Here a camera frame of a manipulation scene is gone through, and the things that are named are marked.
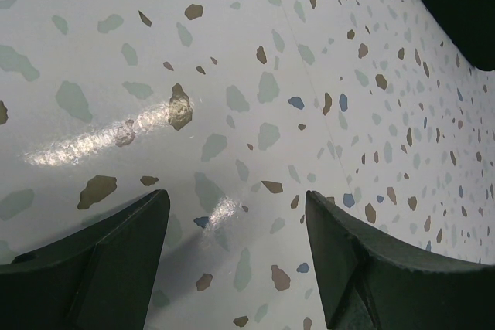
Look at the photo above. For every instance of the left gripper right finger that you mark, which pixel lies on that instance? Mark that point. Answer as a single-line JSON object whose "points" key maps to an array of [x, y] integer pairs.
{"points": [[368, 279]]}

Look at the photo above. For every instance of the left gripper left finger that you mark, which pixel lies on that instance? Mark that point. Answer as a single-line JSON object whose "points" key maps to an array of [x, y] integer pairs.
{"points": [[100, 277]]}

